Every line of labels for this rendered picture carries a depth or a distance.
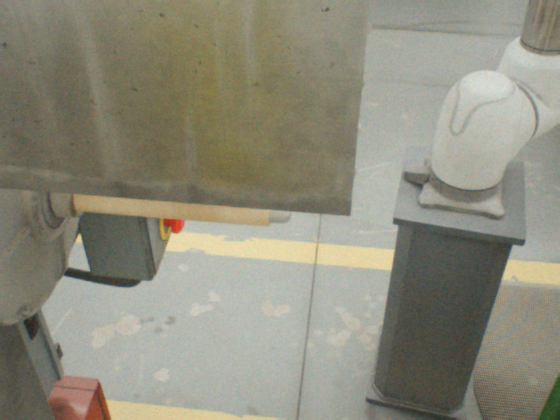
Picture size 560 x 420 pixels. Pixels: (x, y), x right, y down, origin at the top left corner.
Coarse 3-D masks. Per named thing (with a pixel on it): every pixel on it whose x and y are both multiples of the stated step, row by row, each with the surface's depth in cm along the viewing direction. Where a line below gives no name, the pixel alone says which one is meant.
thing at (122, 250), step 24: (96, 216) 91; (120, 216) 90; (144, 216) 91; (96, 240) 94; (120, 240) 93; (144, 240) 93; (168, 240) 104; (96, 264) 97; (120, 264) 97; (144, 264) 96
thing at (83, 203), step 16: (80, 208) 62; (96, 208) 61; (112, 208) 61; (128, 208) 61; (144, 208) 61; (160, 208) 60; (176, 208) 60; (192, 208) 60; (208, 208) 60; (224, 208) 60; (240, 208) 59; (240, 224) 61; (256, 224) 60
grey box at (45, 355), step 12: (36, 312) 104; (24, 324) 102; (36, 324) 105; (24, 336) 102; (36, 336) 106; (48, 336) 109; (36, 348) 107; (48, 348) 111; (60, 348) 114; (36, 360) 107; (48, 360) 112; (48, 372) 112; (60, 372) 115; (48, 384) 112; (48, 396) 113
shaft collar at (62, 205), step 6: (54, 192) 60; (54, 198) 60; (60, 198) 60; (66, 198) 60; (72, 198) 61; (54, 204) 61; (60, 204) 61; (66, 204) 60; (72, 204) 61; (54, 210) 61; (60, 210) 61; (66, 210) 61; (72, 210) 61; (60, 216) 62; (66, 216) 62; (72, 216) 62; (78, 216) 63
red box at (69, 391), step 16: (64, 384) 121; (80, 384) 121; (96, 384) 121; (48, 400) 118; (64, 400) 118; (80, 400) 118; (96, 400) 121; (64, 416) 116; (80, 416) 116; (96, 416) 121
